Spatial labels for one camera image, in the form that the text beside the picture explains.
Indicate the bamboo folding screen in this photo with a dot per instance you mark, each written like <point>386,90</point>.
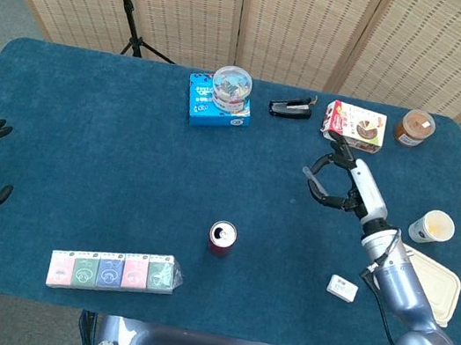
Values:
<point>284,21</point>

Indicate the blue felt table cover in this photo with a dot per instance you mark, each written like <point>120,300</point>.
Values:
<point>89,112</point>

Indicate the black stapler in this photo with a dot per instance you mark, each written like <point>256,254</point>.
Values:
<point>288,110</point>

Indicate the white and red snack box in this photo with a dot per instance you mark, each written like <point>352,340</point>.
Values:
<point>354,127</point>

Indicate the blue cardboard box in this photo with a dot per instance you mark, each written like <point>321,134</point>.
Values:
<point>215,118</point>

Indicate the brown jar with clear lid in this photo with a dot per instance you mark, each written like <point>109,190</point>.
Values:
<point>414,129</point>

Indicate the small white box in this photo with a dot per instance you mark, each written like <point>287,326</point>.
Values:
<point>342,288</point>

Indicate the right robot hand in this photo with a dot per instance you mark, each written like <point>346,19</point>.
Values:
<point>370,192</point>

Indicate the beige lidded food container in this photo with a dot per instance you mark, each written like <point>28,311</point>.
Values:
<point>438,285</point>

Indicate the black tripod stand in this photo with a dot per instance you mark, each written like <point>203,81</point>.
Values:
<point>128,7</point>

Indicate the red soda can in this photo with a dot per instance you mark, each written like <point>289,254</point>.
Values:
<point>220,249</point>

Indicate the wrapped tissue multipack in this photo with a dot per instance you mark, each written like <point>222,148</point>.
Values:
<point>114,273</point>

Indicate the clear tub of coloured clips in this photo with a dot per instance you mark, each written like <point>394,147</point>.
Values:
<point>232,88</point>

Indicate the white paper cup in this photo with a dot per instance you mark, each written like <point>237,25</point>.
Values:
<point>425,231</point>

